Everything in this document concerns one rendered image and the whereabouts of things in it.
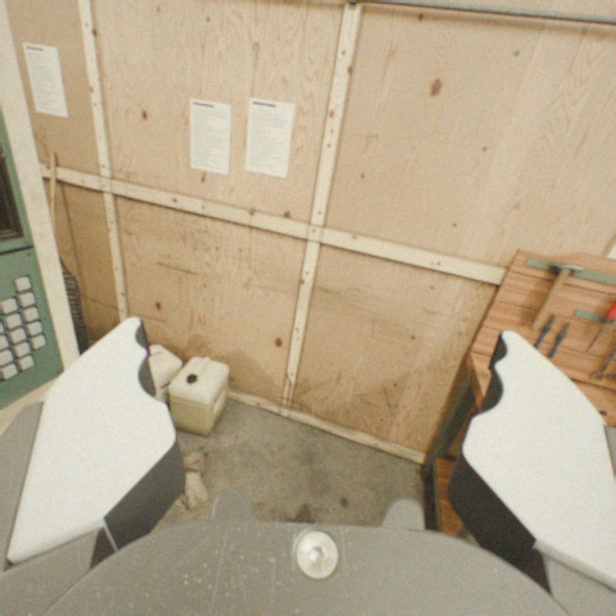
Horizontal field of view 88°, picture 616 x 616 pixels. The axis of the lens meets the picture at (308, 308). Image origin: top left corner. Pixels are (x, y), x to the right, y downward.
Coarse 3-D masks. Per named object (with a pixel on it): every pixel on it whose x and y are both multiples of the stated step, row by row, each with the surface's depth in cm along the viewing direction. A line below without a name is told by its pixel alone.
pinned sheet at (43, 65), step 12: (24, 48) 162; (36, 48) 160; (48, 48) 158; (36, 60) 162; (48, 60) 161; (36, 72) 165; (48, 72) 163; (60, 72) 161; (36, 84) 168; (48, 84) 166; (60, 84) 164; (36, 96) 171; (48, 96) 169; (60, 96) 167; (36, 108) 173; (48, 108) 171; (60, 108) 169
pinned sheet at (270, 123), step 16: (256, 112) 143; (272, 112) 141; (288, 112) 140; (256, 128) 146; (272, 128) 144; (288, 128) 142; (256, 144) 149; (272, 144) 147; (288, 144) 145; (256, 160) 152; (272, 160) 150
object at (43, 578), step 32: (32, 416) 7; (0, 448) 7; (32, 448) 7; (0, 480) 6; (0, 512) 5; (0, 544) 5; (64, 544) 5; (96, 544) 5; (0, 576) 5; (32, 576) 5; (64, 576) 5; (0, 608) 4; (32, 608) 4
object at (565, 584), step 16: (608, 432) 7; (608, 448) 7; (528, 560) 5; (544, 560) 5; (528, 576) 5; (544, 576) 5; (560, 576) 5; (576, 576) 5; (560, 592) 5; (576, 592) 5; (592, 592) 5; (608, 592) 5; (576, 608) 4; (592, 608) 4; (608, 608) 4
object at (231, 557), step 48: (192, 528) 5; (240, 528) 5; (288, 528) 5; (336, 528) 5; (384, 528) 5; (96, 576) 4; (144, 576) 4; (192, 576) 4; (240, 576) 4; (288, 576) 4; (336, 576) 4; (384, 576) 4; (432, 576) 4; (480, 576) 4
